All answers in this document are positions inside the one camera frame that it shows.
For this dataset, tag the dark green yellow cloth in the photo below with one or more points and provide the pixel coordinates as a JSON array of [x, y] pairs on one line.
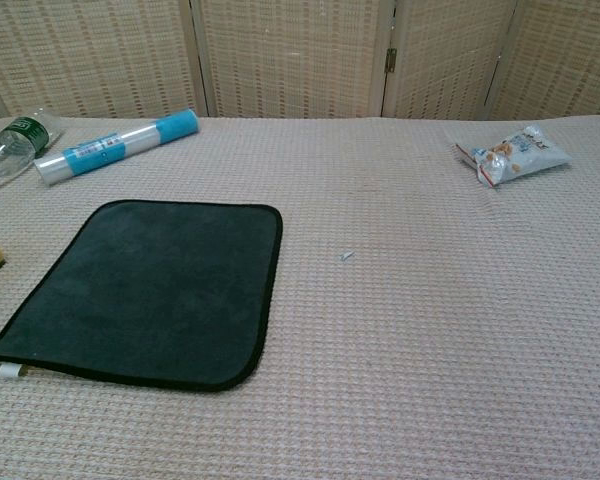
[[155, 290]]

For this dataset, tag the brass screen hinge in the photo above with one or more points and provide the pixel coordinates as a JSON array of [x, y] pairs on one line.
[[390, 60]]

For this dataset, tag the pink woven tablecloth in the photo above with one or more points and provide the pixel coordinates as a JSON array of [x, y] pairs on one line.
[[405, 325]]

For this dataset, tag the blue clear plastic bag roll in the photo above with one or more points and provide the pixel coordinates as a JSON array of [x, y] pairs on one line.
[[105, 148]]

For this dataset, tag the white snack bag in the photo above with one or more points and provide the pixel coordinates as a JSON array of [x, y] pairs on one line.
[[527, 150]]

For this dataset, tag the small white paper scrap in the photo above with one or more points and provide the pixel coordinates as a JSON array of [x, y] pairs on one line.
[[345, 256]]

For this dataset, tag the green label clear water bottle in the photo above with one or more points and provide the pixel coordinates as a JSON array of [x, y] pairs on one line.
[[10, 150]]

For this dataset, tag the beige woven folding screen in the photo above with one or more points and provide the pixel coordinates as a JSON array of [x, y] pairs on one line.
[[290, 50]]

